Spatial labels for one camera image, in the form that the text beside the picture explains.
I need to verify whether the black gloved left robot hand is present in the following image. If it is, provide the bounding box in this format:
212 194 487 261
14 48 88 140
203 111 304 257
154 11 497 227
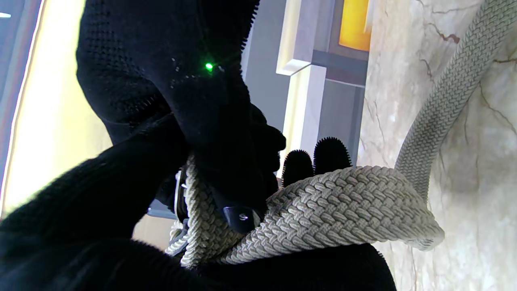
0 115 398 291

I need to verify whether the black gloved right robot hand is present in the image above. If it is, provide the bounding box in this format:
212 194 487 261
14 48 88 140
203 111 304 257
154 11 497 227
76 0 287 235

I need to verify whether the beige woven belt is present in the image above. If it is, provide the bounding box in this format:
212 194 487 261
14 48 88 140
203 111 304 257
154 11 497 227
166 0 517 269

